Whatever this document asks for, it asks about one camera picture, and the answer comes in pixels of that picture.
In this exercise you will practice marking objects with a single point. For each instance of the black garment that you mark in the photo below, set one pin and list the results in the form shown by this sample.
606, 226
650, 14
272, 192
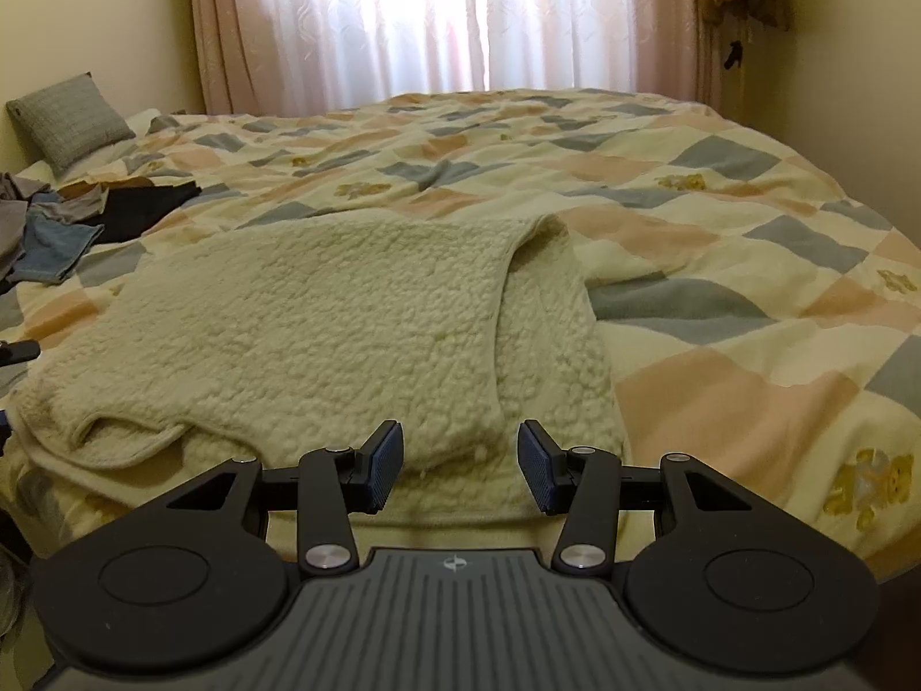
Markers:
137, 212

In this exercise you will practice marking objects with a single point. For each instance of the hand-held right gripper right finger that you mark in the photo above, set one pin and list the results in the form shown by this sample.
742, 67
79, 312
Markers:
538, 471

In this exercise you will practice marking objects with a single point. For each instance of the checkered bed blanket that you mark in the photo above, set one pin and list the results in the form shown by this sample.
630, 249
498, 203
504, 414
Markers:
719, 230

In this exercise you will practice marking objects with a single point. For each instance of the blue denim garment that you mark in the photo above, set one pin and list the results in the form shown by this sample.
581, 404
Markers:
57, 245

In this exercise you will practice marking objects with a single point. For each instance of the pink curtain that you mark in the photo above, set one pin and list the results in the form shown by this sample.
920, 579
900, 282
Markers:
360, 14

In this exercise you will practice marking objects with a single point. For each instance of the brown garment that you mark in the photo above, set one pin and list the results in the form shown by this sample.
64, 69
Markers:
83, 191

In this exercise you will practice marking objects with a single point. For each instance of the grey square pillow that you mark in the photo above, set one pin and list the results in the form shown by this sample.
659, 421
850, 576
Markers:
68, 119

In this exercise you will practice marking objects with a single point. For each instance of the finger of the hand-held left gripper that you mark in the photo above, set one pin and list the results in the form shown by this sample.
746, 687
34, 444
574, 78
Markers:
18, 353

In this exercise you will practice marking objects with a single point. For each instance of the cream fleece jacket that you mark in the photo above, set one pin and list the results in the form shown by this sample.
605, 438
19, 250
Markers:
288, 324

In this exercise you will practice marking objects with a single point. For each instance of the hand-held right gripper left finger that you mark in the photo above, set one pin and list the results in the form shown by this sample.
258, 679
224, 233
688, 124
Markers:
385, 466

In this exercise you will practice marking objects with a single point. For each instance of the black wall hook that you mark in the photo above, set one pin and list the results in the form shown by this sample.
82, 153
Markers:
734, 54

